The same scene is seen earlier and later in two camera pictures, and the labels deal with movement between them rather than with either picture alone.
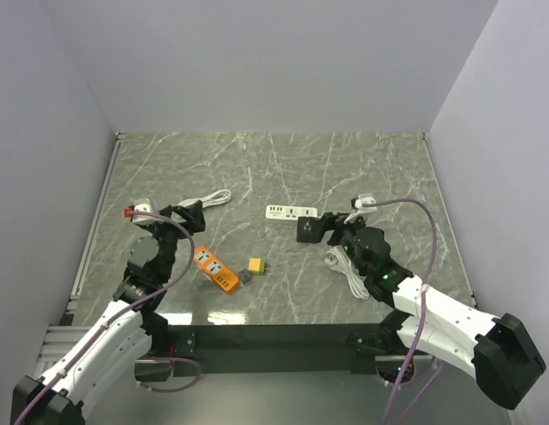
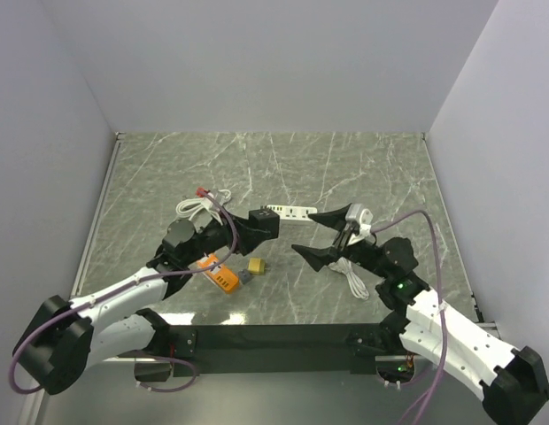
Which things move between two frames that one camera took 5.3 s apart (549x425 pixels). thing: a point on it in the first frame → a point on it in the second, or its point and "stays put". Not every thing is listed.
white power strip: (289, 212) stays put
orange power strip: (215, 267) stays put
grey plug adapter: (244, 275) stays put
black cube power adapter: (310, 229) → (265, 220)
